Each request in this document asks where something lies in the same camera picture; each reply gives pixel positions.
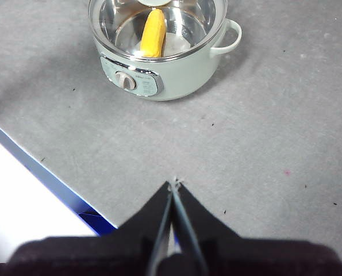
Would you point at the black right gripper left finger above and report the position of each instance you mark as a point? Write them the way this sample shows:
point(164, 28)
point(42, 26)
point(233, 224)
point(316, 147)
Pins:
point(101, 256)

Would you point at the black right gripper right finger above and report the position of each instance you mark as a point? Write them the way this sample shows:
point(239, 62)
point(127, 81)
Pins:
point(245, 258)

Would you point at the yellow corn cob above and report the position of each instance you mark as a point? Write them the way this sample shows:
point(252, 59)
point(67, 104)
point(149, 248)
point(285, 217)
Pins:
point(153, 34)

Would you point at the pale green electric pot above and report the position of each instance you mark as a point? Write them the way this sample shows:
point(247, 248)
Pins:
point(185, 74)

